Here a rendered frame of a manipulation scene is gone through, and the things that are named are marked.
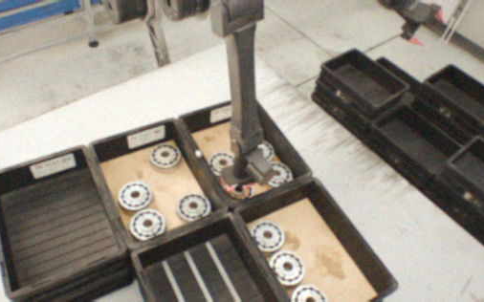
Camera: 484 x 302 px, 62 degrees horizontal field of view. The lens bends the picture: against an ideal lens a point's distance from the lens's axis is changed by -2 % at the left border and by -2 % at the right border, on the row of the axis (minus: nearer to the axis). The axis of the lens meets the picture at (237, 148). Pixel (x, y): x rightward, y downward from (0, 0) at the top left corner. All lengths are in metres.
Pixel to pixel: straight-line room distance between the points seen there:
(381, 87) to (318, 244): 1.35
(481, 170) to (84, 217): 1.81
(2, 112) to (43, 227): 1.68
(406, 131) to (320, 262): 1.32
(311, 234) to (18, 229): 0.86
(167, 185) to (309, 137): 0.67
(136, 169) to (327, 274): 0.68
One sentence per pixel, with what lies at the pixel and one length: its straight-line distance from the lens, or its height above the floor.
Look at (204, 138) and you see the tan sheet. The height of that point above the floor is 0.83.
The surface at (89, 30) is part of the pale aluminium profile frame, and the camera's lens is 3.19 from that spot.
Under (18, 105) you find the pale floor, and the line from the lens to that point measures 2.92.
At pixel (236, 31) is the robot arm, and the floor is 1.46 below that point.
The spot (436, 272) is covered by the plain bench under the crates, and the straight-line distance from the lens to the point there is 1.57.
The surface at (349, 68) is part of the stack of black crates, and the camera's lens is 2.49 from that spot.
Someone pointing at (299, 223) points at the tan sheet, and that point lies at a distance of 1.31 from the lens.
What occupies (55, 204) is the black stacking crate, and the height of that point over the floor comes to 0.83.
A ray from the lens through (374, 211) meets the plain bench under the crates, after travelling 1.58.
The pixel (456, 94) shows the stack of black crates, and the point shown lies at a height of 0.49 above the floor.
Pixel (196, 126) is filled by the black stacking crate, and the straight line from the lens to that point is 1.45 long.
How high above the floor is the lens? 1.93
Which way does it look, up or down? 50 degrees down
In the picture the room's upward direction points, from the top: 10 degrees clockwise
